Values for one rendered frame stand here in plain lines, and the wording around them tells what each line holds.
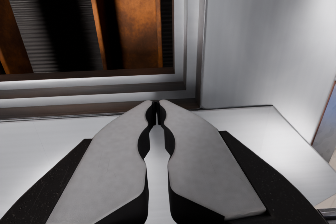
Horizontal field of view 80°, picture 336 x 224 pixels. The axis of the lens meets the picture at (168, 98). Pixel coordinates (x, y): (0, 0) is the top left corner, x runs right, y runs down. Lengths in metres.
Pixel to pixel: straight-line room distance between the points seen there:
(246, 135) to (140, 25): 0.21
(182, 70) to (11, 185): 0.16
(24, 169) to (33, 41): 0.35
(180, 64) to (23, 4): 0.39
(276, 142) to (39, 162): 0.18
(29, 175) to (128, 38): 0.21
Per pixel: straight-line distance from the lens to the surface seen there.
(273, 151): 0.18
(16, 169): 0.20
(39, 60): 0.52
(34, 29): 0.50
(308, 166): 0.21
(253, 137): 0.17
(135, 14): 0.31
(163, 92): 0.15
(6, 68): 0.33
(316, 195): 0.25
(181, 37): 0.16
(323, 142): 0.53
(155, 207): 0.21
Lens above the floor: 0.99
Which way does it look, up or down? 63 degrees down
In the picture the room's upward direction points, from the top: 172 degrees clockwise
